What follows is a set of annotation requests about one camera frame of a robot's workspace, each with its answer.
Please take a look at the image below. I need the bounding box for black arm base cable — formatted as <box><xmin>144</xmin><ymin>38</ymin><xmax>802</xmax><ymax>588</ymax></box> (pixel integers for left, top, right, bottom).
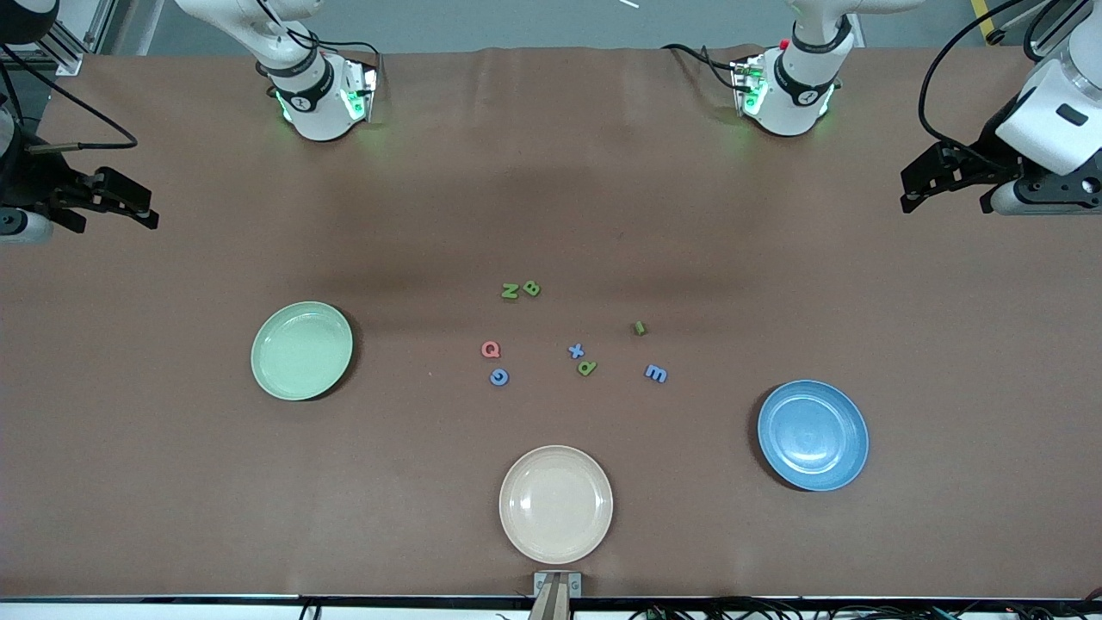
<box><xmin>661</xmin><ymin>43</ymin><xmax>743</xmax><ymax>91</ymax></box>
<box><xmin>258</xmin><ymin>0</ymin><xmax>381</xmax><ymax>70</ymax></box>

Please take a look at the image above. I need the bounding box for light green plate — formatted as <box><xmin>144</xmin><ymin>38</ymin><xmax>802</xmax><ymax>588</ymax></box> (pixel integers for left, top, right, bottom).
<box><xmin>250</xmin><ymin>301</ymin><xmax>355</xmax><ymax>402</ymax></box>

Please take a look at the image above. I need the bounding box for blue plate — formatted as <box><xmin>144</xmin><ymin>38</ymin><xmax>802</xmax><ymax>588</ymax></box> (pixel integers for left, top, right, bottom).
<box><xmin>757</xmin><ymin>380</ymin><xmax>870</xmax><ymax>493</ymax></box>

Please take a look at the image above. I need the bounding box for brown table mat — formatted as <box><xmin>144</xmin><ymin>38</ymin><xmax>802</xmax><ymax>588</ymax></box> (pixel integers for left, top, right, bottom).
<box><xmin>0</xmin><ymin>45</ymin><xmax>1102</xmax><ymax>601</ymax></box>

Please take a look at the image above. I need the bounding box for aluminium frame profile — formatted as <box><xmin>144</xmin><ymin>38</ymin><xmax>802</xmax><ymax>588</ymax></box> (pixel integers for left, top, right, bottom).
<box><xmin>30</xmin><ymin>0</ymin><xmax>117</xmax><ymax>77</ymax></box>

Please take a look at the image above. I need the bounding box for beige plate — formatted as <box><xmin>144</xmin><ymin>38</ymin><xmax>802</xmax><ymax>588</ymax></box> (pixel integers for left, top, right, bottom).
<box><xmin>498</xmin><ymin>444</ymin><xmax>615</xmax><ymax>566</ymax></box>

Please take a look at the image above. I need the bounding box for silver arm base connector box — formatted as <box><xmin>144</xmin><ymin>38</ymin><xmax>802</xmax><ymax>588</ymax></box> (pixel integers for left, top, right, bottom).
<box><xmin>340</xmin><ymin>62</ymin><xmax>380</xmax><ymax>123</ymax></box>
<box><xmin>730</xmin><ymin>53</ymin><xmax>769</xmax><ymax>117</ymax></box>

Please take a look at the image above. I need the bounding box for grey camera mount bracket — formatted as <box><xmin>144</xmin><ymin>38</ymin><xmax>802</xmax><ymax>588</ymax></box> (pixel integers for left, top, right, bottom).
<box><xmin>527</xmin><ymin>571</ymin><xmax>584</xmax><ymax>620</ymax></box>

